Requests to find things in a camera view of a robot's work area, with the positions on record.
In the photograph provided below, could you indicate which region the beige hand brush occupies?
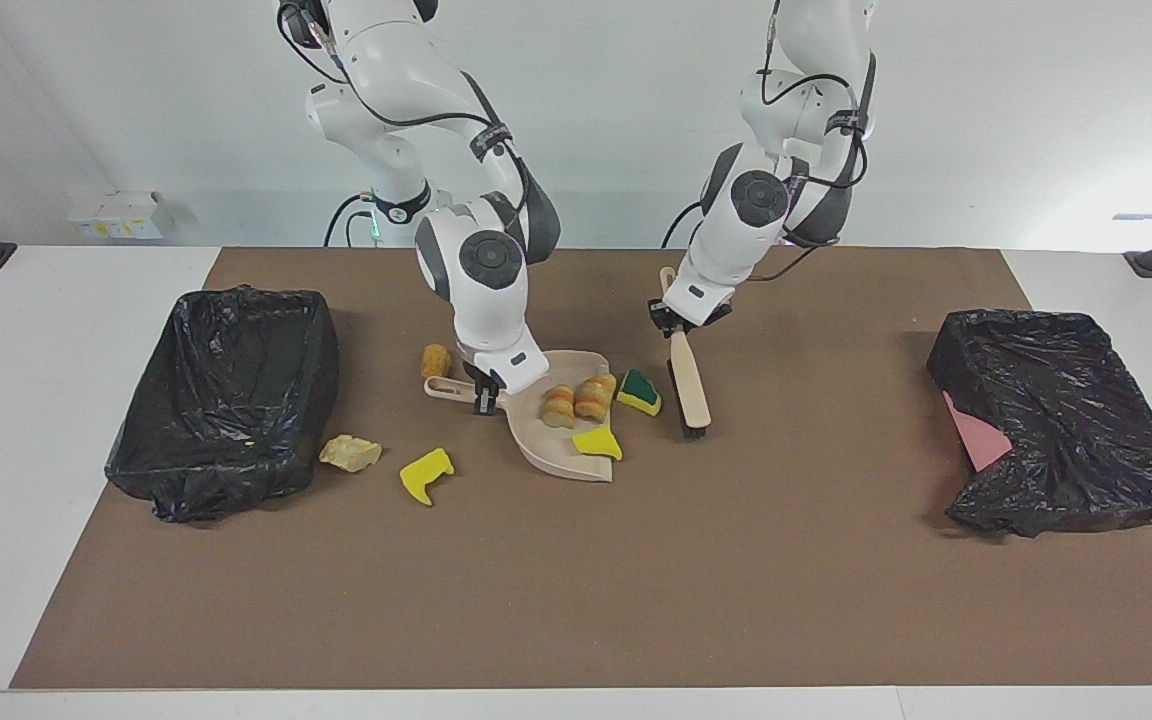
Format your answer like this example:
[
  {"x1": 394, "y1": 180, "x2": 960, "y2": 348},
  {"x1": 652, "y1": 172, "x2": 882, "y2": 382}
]
[{"x1": 659, "y1": 267, "x2": 712, "y2": 439}]

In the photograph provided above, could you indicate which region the orange striped bread toy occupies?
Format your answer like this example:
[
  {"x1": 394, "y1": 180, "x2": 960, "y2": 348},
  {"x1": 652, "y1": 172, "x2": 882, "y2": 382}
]
[
  {"x1": 539, "y1": 384, "x2": 577, "y2": 429},
  {"x1": 574, "y1": 373, "x2": 618, "y2": 422}
]

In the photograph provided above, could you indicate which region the beige plastic dustpan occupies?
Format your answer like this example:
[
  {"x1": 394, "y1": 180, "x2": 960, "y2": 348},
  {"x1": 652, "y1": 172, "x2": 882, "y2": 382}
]
[{"x1": 424, "y1": 350, "x2": 625, "y2": 483}]

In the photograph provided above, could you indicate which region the yellow green sponge piece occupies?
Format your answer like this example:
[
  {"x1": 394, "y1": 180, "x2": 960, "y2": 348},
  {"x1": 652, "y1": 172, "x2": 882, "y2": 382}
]
[{"x1": 616, "y1": 369, "x2": 664, "y2": 417}]

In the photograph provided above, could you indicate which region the yellow boot-shaped sponge piece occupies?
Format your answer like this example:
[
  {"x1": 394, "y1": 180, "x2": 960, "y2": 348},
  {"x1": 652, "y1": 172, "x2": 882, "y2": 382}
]
[{"x1": 399, "y1": 447, "x2": 455, "y2": 507}]

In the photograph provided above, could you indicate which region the yellow sponge wedge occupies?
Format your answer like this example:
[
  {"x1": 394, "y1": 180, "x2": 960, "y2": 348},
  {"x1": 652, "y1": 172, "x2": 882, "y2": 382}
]
[{"x1": 572, "y1": 426, "x2": 624, "y2": 462}]

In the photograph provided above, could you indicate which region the pale dumpling toy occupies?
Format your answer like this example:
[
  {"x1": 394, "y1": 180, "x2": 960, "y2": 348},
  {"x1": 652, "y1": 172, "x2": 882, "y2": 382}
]
[{"x1": 319, "y1": 434, "x2": 384, "y2": 473}]

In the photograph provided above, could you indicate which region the black trash bag bin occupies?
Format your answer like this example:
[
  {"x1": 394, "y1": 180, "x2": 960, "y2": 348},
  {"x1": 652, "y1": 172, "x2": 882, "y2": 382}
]
[
  {"x1": 926, "y1": 309, "x2": 1152, "y2": 539},
  {"x1": 104, "y1": 285, "x2": 341, "y2": 524}
]

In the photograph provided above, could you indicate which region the pink bin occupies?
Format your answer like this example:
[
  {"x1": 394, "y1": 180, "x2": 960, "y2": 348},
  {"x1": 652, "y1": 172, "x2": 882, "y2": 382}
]
[{"x1": 942, "y1": 391, "x2": 1014, "y2": 473}]

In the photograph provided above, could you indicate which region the brown table mat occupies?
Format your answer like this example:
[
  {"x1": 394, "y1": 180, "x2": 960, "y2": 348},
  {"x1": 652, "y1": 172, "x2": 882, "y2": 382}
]
[{"x1": 11, "y1": 248, "x2": 1152, "y2": 689}]

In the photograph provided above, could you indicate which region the black base power cable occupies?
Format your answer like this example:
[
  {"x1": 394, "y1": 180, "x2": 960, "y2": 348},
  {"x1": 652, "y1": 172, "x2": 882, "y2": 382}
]
[
  {"x1": 324, "y1": 193, "x2": 379, "y2": 249},
  {"x1": 662, "y1": 198, "x2": 709, "y2": 249}
]

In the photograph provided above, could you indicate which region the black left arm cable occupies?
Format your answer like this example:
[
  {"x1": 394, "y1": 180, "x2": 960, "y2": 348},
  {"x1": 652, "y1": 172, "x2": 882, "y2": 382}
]
[{"x1": 746, "y1": 0, "x2": 872, "y2": 283}]

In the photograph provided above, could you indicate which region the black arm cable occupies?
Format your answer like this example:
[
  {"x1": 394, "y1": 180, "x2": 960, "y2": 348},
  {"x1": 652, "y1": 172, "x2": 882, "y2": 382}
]
[
  {"x1": 746, "y1": 0, "x2": 872, "y2": 283},
  {"x1": 276, "y1": 5, "x2": 537, "y2": 216}
]

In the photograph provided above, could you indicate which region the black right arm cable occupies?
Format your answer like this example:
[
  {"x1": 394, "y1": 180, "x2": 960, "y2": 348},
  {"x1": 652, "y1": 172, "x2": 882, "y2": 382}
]
[{"x1": 276, "y1": 5, "x2": 537, "y2": 216}]

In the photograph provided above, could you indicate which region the white wall box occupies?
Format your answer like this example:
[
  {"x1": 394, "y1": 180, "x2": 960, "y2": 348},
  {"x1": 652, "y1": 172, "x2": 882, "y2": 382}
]
[{"x1": 68, "y1": 191, "x2": 165, "y2": 241}]

